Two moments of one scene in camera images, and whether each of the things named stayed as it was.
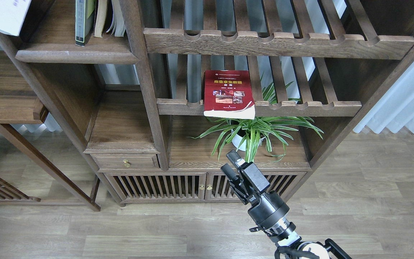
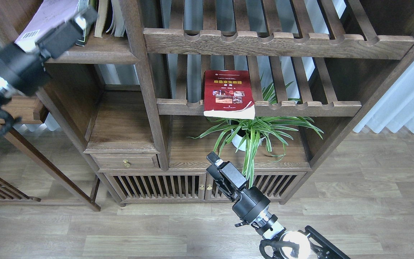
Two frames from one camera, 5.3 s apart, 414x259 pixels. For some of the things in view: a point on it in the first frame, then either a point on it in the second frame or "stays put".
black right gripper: (267, 207) → (250, 202)
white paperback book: (6, 16) → (51, 14)
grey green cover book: (84, 14) stays put
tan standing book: (100, 17) stays put
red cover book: (228, 94) stays put
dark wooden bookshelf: (157, 92) stays put
